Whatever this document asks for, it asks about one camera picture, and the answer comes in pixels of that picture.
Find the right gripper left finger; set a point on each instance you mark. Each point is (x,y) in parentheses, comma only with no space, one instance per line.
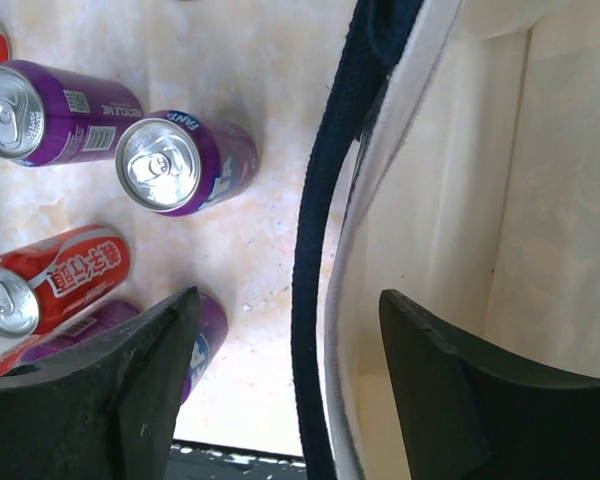
(105,408)

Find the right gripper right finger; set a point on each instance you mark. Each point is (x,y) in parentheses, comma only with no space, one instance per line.
(469,409)

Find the beige canvas tote bag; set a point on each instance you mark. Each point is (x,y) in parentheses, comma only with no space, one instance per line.
(457,162)

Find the purple Fanta can lower left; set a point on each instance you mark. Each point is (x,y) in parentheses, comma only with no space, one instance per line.
(212,332)

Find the purple fanta can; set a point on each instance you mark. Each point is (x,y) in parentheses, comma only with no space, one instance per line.
(176,164)
(212,332)
(50,116)

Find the purple Fanta can lower right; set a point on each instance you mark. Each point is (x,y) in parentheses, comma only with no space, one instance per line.
(176,164)

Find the purple Fanta can middle right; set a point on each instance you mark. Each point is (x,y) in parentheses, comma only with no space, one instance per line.
(50,116)

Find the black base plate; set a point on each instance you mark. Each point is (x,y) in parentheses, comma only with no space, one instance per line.
(190,460)

